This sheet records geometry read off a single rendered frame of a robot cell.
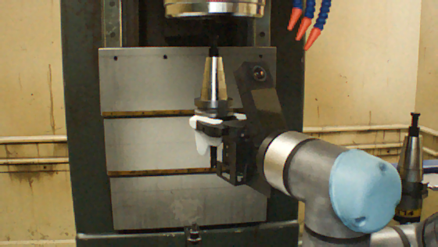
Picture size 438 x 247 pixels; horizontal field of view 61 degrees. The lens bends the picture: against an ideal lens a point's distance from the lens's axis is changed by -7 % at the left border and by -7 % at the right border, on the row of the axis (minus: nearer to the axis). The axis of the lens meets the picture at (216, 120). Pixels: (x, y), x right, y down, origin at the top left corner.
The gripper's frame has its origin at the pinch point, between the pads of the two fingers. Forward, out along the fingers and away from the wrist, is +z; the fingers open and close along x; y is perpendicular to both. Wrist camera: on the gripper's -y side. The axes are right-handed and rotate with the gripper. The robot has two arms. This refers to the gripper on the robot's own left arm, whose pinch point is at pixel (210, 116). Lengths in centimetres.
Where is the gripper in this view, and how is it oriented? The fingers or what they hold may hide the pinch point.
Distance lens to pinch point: 66.6
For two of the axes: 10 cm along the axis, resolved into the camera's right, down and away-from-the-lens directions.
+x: 8.8, -0.8, 4.7
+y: -0.1, 9.8, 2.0
